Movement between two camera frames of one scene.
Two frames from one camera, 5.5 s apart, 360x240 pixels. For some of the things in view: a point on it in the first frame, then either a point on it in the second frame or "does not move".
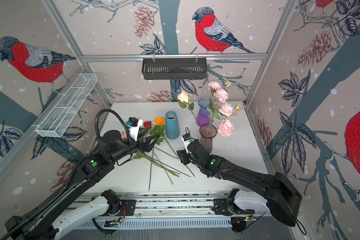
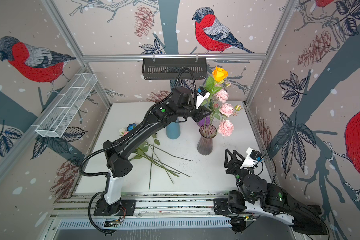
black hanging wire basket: (158, 68) does not move
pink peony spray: (226, 126) does not move
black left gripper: (142, 146) to (199, 113)
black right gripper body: (188, 157) to (239, 175)
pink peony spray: (217, 92) does not move
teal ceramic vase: (172, 128) does not move
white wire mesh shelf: (66, 106) does not move
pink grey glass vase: (207, 132) does not move
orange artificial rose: (158, 129) to (215, 84)
